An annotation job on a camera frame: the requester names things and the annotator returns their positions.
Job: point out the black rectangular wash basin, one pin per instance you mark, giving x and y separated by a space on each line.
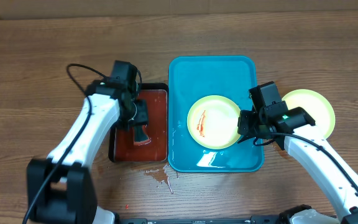
121 142

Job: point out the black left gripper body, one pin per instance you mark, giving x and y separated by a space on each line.
137 114

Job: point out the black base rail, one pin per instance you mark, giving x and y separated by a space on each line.
256 219

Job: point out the cardboard backdrop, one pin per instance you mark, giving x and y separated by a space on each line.
51 9

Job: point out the green and orange sponge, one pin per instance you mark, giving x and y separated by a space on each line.
140 135

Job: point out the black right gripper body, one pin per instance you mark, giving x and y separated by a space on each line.
250 126

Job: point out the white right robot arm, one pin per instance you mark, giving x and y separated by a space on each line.
296 133

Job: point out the yellow plate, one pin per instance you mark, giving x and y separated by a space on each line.
316 105
212 122

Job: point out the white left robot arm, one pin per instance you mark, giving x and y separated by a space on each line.
60 188

